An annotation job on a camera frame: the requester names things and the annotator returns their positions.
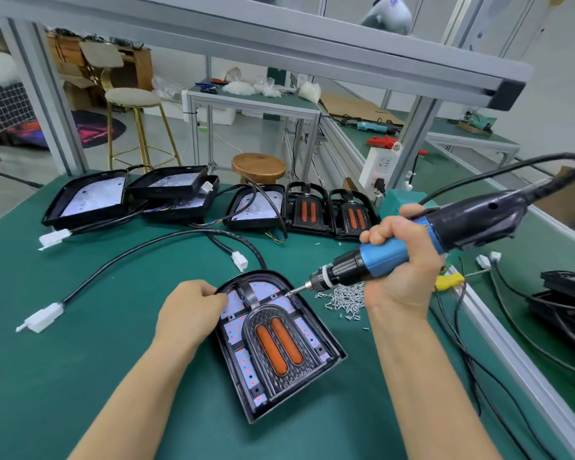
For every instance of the brown wooden cabinet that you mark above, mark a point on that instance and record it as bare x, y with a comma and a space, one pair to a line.
134, 67

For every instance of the stack of unassembled lamp housings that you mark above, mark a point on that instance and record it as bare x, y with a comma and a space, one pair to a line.
163, 187

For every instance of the red tool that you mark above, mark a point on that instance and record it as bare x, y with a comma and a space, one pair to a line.
381, 142

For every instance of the green workbench white legs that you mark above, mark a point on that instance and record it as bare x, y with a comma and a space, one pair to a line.
474, 137

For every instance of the heap of small silver screws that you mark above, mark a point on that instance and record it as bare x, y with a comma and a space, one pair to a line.
343, 300

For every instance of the teal hand tool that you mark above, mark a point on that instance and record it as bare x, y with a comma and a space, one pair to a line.
376, 127

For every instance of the yellow plug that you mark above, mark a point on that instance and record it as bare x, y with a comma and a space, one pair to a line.
448, 280

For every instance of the white crumpled bag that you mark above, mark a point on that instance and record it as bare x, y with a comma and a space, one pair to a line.
310, 91

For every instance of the small green workbench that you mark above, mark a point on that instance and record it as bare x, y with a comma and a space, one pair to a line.
254, 98

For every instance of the round beige stool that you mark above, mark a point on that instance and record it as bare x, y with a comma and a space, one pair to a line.
132, 96

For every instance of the person's right forearm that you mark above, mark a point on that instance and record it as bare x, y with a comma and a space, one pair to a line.
431, 388

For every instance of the person's right hand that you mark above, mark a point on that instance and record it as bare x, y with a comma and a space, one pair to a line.
407, 282

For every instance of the teal power supply box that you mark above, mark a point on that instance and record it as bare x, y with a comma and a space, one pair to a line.
398, 201

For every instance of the white power strip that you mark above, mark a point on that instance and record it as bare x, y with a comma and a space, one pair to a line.
379, 167

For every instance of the white handheld device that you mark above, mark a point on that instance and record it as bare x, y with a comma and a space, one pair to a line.
388, 14

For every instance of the person's left forearm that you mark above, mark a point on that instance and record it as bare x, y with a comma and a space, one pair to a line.
139, 402

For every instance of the person's left hand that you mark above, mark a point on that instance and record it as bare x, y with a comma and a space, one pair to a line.
187, 316

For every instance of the aluminium shelf frame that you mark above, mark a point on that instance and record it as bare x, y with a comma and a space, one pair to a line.
268, 38

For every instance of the round brown wooden stool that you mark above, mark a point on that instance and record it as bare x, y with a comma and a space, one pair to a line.
259, 167

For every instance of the black checked cloth table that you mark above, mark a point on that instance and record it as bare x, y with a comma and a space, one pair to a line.
5, 110

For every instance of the brown cardboard box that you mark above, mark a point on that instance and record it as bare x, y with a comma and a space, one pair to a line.
570, 201

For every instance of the blue black electric screwdriver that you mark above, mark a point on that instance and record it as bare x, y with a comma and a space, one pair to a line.
479, 220

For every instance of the colourful round rug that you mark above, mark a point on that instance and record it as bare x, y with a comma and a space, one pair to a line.
72, 131

